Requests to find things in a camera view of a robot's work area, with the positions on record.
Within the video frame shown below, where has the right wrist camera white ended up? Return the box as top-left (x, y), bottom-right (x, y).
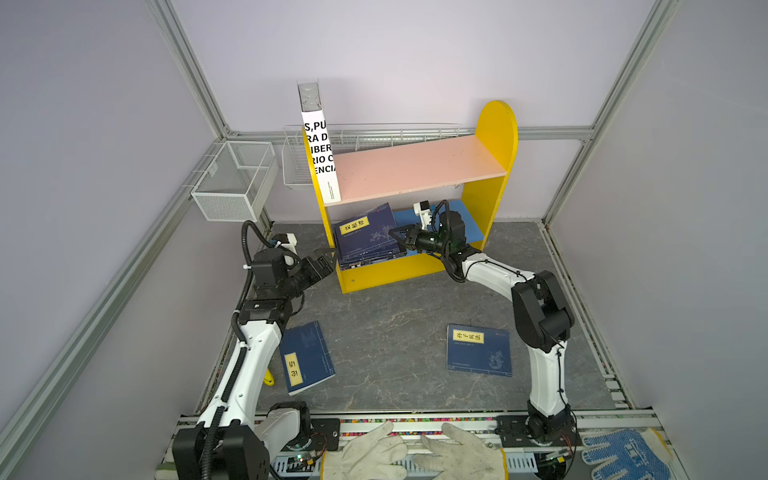
top-left (413, 200), bottom-right (432, 230)

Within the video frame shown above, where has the white book black lettering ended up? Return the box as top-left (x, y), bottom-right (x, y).
top-left (297, 82), bottom-right (342, 204)

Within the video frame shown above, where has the white work glove centre right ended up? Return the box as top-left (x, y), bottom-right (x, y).
top-left (413, 423), bottom-right (509, 480)

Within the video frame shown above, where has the blue booklet yellow label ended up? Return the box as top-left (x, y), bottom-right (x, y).
top-left (339, 242), bottom-right (406, 270)
top-left (446, 324), bottom-right (513, 377)
top-left (279, 321), bottom-right (336, 396)

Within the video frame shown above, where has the white wire rack basket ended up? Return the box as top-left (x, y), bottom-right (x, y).
top-left (281, 124), bottom-right (472, 190)

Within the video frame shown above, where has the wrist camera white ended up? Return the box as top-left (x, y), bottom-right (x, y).
top-left (413, 200), bottom-right (432, 230)
top-left (272, 233), bottom-right (298, 254)

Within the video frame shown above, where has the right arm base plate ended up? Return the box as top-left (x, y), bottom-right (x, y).
top-left (494, 412), bottom-right (581, 448)

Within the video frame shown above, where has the blue dotted glove right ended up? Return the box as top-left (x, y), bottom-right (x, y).
top-left (581, 428), bottom-right (672, 480)

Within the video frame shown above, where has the black book antler cover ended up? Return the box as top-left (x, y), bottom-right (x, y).
top-left (339, 251), bottom-right (406, 271)

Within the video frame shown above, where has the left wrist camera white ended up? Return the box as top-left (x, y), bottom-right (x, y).
top-left (272, 233), bottom-right (298, 254)

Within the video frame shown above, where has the white work glove centre left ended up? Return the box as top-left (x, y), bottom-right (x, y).
top-left (319, 421), bottom-right (408, 480)

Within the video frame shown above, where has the white mesh box basket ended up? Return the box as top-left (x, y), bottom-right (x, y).
top-left (192, 141), bottom-right (278, 222)

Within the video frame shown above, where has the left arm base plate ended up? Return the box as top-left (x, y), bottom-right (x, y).
top-left (284, 417), bottom-right (341, 452)

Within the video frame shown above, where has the yellow pink blue bookshelf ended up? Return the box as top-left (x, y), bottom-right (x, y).
top-left (336, 101), bottom-right (519, 293)

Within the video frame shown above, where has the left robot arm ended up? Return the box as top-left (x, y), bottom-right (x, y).
top-left (171, 220), bottom-right (336, 479)

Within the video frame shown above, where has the white work glove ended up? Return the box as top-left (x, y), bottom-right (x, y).
top-left (413, 423), bottom-right (509, 480)
top-left (319, 421), bottom-right (408, 480)

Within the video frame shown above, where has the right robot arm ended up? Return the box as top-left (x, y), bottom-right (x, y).
top-left (389, 200), bottom-right (579, 446)

